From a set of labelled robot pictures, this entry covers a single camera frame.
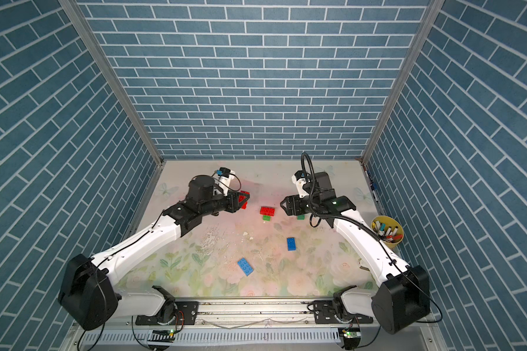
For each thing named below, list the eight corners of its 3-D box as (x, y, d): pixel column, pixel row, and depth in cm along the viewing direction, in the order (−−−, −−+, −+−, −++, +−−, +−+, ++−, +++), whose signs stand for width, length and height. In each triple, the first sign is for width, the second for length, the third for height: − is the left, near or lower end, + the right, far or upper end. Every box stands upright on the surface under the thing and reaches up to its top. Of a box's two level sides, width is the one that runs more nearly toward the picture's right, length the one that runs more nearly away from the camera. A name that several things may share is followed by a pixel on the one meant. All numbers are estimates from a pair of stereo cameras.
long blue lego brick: (247, 276, 84) (246, 275, 82) (237, 264, 86) (236, 262, 85) (253, 271, 85) (253, 269, 83) (243, 259, 88) (243, 257, 86)
